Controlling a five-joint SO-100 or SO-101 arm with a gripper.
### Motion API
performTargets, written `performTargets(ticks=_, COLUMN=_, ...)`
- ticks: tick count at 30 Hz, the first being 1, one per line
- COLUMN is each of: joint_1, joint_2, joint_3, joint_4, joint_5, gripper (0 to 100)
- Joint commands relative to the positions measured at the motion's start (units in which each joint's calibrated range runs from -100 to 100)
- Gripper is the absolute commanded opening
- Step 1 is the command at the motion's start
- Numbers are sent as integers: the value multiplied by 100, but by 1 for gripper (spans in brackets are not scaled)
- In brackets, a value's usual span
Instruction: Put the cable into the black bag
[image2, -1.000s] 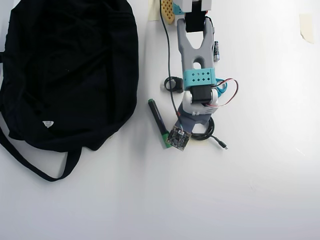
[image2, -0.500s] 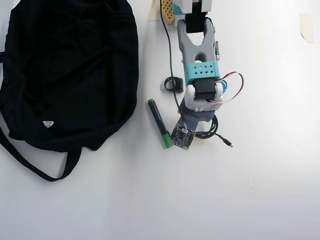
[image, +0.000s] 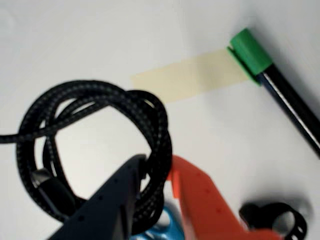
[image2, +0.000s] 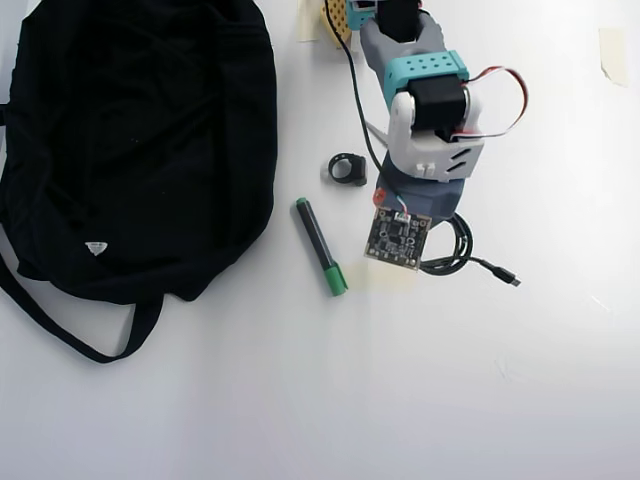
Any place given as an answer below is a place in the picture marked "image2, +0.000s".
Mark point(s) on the narrow beige masking tape strip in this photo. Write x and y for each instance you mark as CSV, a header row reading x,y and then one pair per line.
x,y
307,25

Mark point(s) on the slate grey gripper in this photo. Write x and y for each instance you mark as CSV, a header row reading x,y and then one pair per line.
x,y
431,199

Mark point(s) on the yellow perforated base plate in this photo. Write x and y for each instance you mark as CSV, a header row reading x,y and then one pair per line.
x,y
334,17

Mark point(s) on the black fabric bag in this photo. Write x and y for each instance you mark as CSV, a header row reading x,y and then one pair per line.
x,y
140,150

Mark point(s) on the wide beige masking tape piece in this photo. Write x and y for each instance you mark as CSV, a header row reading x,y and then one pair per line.
x,y
390,282

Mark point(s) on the torn beige masking tape piece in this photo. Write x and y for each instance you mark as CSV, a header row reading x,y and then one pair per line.
x,y
614,55

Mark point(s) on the green capped black marker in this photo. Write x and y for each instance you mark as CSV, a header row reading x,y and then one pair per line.
x,y
316,240

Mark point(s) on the camera circuit board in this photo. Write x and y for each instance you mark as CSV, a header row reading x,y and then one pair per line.
x,y
397,240

